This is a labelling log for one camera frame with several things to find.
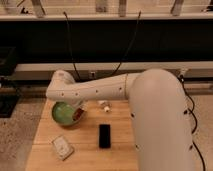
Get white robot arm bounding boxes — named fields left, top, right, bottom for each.
left=46, top=69, right=195, bottom=171

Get green ceramic bowl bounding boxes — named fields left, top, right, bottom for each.
left=52, top=102, right=84, bottom=126

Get white plastic bottle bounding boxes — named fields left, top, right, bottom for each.
left=98, top=100, right=110, bottom=113

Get black smartphone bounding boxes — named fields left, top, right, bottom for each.
left=99, top=124, right=111, bottom=148

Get small white box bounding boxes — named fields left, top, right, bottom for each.
left=52, top=136, right=74, bottom=161

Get black equipment at left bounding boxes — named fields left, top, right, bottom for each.
left=0, top=46, right=20, bottom=118

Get white wall outlet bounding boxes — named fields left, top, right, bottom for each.
left=88, top=71, right=96, bottom=80

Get left black hanging cable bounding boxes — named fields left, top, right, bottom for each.
left=62, top=11, right=82, bottom=81

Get black hanging cable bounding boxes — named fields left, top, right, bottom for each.
left=62, top=11, right=82, bottom=81
left=106, top=10, right=142, bottom=79

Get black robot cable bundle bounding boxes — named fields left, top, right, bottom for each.
left=179, top=74, right=208, bottom=171

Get right black hanging cable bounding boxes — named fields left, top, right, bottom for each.
left=106, top=10, right=142, bottom=79

